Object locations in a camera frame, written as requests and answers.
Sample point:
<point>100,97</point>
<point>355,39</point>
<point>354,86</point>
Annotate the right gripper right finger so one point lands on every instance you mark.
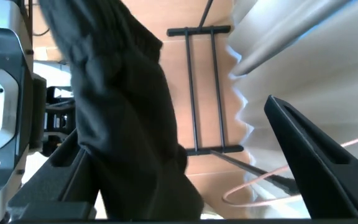
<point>322,174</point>

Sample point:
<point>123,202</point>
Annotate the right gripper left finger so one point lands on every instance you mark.
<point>57,186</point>

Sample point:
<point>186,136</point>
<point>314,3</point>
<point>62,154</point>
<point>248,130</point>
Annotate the black shorts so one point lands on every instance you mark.
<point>120,109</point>

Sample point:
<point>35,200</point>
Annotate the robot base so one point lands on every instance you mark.
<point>2,109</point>

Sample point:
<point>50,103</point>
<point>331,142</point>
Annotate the black clothes rack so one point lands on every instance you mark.
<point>191,93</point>

